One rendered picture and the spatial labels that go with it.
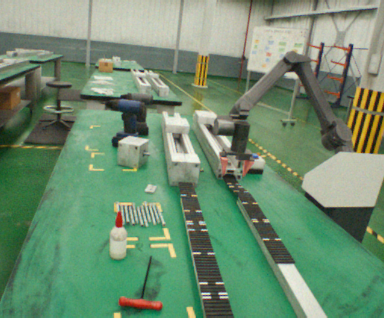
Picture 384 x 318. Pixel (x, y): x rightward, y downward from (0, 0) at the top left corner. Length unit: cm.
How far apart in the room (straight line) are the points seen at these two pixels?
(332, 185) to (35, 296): 95
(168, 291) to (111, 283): 12
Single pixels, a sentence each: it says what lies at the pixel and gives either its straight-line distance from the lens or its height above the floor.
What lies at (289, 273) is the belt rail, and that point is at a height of 81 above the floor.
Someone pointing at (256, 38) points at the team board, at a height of 167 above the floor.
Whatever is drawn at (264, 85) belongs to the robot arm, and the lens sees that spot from 128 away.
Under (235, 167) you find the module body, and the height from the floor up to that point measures 82.
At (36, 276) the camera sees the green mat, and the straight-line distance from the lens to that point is 75.
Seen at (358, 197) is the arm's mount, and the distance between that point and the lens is 130.
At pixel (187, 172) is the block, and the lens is 113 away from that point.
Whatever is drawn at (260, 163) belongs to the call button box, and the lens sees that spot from 137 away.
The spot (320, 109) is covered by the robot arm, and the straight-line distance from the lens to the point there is 139.
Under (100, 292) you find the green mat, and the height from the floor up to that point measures 78.
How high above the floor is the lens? 125
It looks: 18 degrees down
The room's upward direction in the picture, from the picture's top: 8 degrees clockwise
